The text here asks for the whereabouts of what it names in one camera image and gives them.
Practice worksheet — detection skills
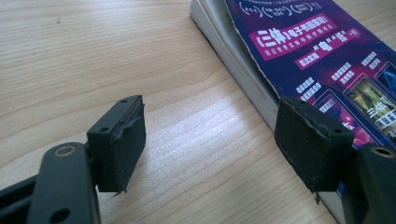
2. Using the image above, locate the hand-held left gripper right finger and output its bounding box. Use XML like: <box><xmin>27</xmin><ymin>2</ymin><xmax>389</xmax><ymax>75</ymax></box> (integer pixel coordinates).
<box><xmin>274</xmin><ymin>95</ymin><xmax>356</xmax><ymax>194</ymax></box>

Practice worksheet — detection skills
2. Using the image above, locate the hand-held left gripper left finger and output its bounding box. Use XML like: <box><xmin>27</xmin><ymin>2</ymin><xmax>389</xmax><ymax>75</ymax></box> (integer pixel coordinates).
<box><xmin>86</xmin><ymin>94</ymin><xmax>147</xmax><ymax>194</ymax></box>

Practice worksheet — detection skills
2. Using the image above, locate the purple cover book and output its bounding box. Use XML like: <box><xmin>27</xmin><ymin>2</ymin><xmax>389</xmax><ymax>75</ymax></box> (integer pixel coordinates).
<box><xmin>189</xmin><ymin>0</ymin><xmax>396</xmax><ymax>224</ymax></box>

